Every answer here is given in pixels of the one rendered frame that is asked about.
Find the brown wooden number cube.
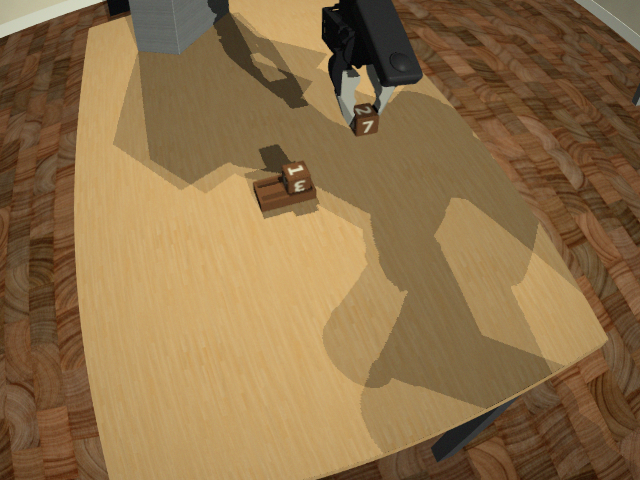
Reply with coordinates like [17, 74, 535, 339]
[281, 161, 311, 195]
[349, 103, 379, 137]

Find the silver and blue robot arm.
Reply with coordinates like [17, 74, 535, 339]
[351, 0, 423, 87]

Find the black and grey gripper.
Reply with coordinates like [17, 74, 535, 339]
[322, 0, 397, 125]

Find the brown wooden tray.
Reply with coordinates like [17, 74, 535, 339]
[253, 174, 316, 212]

